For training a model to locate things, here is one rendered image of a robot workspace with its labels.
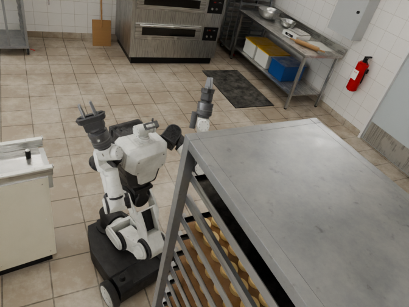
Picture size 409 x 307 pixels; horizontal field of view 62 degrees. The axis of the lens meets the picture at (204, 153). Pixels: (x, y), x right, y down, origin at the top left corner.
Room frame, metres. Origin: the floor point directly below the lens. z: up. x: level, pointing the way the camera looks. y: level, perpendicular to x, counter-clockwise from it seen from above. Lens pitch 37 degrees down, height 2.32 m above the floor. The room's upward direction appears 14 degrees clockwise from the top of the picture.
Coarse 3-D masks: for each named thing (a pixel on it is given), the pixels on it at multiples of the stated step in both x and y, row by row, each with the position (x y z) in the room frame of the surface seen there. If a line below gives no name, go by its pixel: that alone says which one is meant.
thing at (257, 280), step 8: (192, 176) 0.73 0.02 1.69; (192, 184) 0.72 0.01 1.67; (200, 192) 0.68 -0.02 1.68; (208, 200) 0.65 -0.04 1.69; (208, 208) 0.64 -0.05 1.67; (216, 216) 0.61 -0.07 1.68; (224, 224) 0.58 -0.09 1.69; (224, 232) 0.57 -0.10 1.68; (232, 240) 0.54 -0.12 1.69; (232, 248) 0.53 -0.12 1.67; (240, 248) 0.52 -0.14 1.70; (240, 256) 0.51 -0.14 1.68; (248, 264) 0.48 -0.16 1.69; (248, 272) 0.48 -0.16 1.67; (256, 272) 0.46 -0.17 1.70; (256, 280) 0.45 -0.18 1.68; (264, 288) 0.43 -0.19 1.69; (264, 296) 0.42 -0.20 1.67; (272, 296) 0.41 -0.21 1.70; (272, 304) 0.40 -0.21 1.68
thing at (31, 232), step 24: (0, 168) 1.37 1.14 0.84; (24, 168) 1.42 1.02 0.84; (0, 192) 1.23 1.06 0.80; (24, 192) 1.31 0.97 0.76; (48, 192) 1.39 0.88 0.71; (0, 216) 1.22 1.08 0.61; (24, 216) 1.29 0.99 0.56; (48, 216) 1.38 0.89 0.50; (0, 240) 1.20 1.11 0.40; (24, 240) 1.28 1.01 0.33; (48, 240) 1.37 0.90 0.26; (0, 264) 1.17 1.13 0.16; (24, 264) 1.28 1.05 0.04
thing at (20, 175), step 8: (32, 168) 1.37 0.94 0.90; (40, 168) 1.39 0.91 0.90; (48, 168) 1.41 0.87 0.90; (0, 176) 1.26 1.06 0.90; (8, 176) 1.28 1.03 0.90; (16, 176) 1.30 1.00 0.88; (24, 176) 1.33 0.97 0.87; (32, 176) 1.35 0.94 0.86; (40, 176) 1.38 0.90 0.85; (0, 184) 1.25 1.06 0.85
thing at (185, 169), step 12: (192, 156) 0.73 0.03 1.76; (180, 168) 0.73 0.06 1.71; (192, 168) 0.74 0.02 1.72; (180, 180) 0.72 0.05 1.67; (180, 192) 0.72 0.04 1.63; (180, 204) 0.73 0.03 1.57; (180, 216) 0.73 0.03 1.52; (168, 228) 0.73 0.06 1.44; (168, 240) 0.72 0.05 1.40; (168, 252) 0.72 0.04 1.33; (168, 264) 0.73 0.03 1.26; (156, 288) 0.73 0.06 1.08; (156, 300) 0.72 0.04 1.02
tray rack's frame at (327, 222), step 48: (192, 144) 0.70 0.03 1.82; (240, 144) 0.76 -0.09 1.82; (288, 144) 0.81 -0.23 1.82; (336, 144) 0.88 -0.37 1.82; (240, 192) 0.57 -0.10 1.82; (288, 192) 0.61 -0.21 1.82; (336, 192) 0.65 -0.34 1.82; (384, 192) 0.70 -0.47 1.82; (288, 240) 0.46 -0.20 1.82; (336, 240) 0.50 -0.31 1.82; (384, 240) 0.53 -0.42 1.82; (288, 288) 0.37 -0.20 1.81; (336, 288) 0.38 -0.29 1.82; (384, 288) 0.41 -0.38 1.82
